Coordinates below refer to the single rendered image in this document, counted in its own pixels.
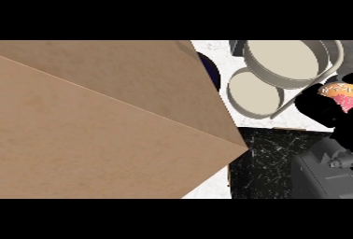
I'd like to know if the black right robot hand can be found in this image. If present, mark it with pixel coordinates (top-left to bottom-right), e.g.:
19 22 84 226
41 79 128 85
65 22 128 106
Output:
294 72 353 148

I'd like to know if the pink cupcake with orange frosting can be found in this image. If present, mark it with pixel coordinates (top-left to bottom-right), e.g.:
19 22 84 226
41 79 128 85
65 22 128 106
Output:
317 81 353 114

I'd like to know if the grey tiered basket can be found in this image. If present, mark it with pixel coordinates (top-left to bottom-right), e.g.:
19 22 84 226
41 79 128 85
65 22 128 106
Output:
226 40 353 120

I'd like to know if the black marble tray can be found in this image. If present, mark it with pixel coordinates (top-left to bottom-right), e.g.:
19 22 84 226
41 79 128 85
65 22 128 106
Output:
227 126 334 200

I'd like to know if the dark blue round object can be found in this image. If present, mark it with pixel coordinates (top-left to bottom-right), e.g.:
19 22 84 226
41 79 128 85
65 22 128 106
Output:
196 51 221 93

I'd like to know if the brown wooden cabinet door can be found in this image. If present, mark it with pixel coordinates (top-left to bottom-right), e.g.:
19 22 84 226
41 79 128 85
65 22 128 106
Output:
0 40 251 200

